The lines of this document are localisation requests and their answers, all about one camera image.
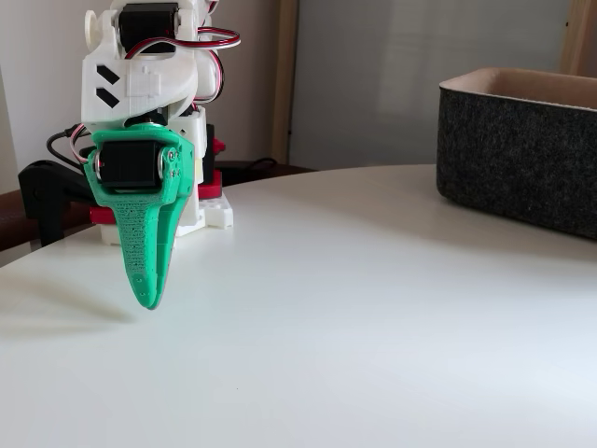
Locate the dark grey felt basket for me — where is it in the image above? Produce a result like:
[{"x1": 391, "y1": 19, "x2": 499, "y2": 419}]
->
[{"x1": 436, "y1": 66, "x2": 597, "y2": 243}]

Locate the black red clamp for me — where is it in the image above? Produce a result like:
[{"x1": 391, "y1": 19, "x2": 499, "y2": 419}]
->
[
  {"x1": 199, "y1": 122, "x2": 229, "y2": 201},
  {"x1": 17, "y1": 159, "x2": 118, "y2": 248}
]

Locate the black usb cable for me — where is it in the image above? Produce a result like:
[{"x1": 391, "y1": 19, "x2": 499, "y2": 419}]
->
[{"x1": 45, "y1": 121, "x2": 94, "y2": 177}]

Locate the thin black cable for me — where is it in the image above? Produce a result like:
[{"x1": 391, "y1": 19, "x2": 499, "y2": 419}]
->
[{"x1": 232, "y1": 157, "x2": 280, "y2": 172}]

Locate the red white black servo cable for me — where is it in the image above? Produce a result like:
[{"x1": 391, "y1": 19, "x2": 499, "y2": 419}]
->
[
  {"x1": 121, "y1": 26, "x2": 243, "y2": 62},
  {"x1": 193, "y1": 48, "x2": 227, "y2": 106}
]

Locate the beige wooden door frame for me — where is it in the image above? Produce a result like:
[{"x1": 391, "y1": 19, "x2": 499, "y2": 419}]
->
[{"x1": 269, "y1": 0, "x2": 300, "y2": 165}]

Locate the light wooden post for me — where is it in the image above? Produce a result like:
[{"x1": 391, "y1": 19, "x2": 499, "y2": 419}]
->
[{"x1": 558, "y1": 0, "x2": 597, "y2": 79}]

